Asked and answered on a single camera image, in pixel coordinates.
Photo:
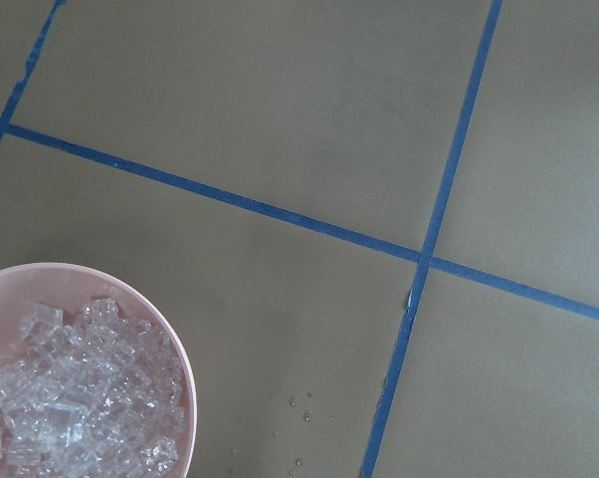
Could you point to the pile of clear ice cubes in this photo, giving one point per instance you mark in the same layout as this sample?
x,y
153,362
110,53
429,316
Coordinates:
x,y
97,395

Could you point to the pink plastic bowl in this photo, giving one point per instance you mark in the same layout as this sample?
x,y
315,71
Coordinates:
x,y
69,287

